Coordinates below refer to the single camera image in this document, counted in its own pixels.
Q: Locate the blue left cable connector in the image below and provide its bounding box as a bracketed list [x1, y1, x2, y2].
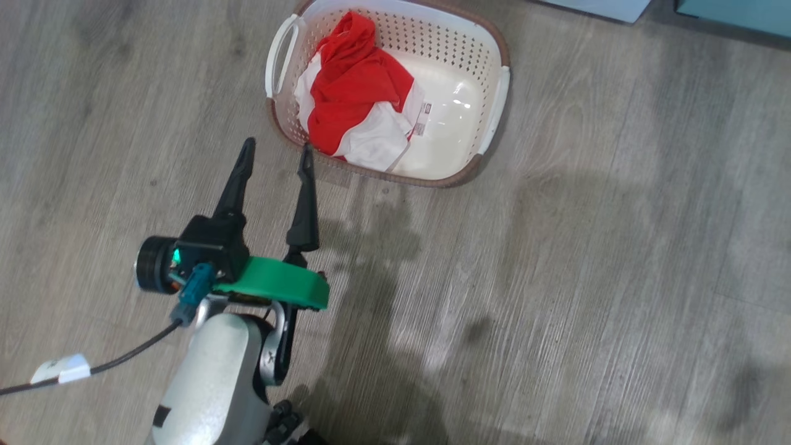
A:
[171, 263, 216, 327]

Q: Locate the cream plastic laundry basket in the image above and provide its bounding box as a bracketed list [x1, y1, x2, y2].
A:
[264, 0, 512, 189]

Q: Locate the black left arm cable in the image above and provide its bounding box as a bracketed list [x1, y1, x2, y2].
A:
[0, 318, 184, 397]

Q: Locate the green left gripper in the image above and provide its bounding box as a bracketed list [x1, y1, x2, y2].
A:
[213, 137, 329, 311]

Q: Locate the teal cabinet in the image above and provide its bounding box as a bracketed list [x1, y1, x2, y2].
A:
[675, 0, 791, 39]

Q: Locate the white paper cable tag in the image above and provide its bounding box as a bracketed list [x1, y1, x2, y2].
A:
[31, 353, 92, 385]

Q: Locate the red and white garment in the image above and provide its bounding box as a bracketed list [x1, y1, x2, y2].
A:
[293, 11, 428, 173]

